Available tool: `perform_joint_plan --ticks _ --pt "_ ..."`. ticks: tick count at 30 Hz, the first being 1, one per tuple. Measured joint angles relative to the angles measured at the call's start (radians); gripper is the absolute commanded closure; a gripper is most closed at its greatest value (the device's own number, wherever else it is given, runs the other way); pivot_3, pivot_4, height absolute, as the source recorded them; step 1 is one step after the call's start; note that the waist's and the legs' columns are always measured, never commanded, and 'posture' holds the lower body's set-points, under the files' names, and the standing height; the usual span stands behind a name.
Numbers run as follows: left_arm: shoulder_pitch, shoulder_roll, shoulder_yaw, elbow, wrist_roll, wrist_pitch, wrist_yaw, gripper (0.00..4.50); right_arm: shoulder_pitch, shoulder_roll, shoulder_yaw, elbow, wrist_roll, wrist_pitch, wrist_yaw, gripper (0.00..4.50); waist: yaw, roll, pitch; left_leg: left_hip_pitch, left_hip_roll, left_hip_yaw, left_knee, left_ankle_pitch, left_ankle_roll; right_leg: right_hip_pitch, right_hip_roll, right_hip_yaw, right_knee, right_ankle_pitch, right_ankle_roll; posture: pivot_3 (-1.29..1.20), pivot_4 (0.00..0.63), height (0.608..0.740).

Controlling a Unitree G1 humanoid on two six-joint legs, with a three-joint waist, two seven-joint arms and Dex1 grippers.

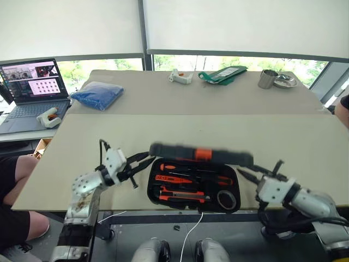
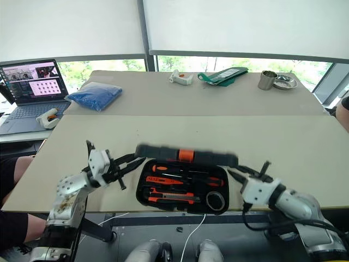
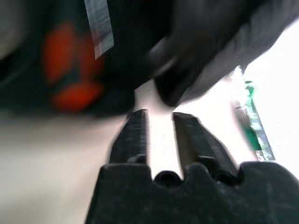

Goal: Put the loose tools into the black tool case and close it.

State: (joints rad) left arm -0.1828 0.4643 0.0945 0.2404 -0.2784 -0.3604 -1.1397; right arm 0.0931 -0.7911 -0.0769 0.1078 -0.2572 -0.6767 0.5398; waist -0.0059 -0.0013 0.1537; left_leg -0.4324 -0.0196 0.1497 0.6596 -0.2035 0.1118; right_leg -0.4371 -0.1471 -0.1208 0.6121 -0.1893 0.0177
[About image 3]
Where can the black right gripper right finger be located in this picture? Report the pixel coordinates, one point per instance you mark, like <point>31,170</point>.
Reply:
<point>201,144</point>

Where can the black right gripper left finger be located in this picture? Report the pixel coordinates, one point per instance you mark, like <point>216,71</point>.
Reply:
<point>135,137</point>

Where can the black plastic tool case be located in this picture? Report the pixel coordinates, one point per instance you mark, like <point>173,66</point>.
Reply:
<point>130,46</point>

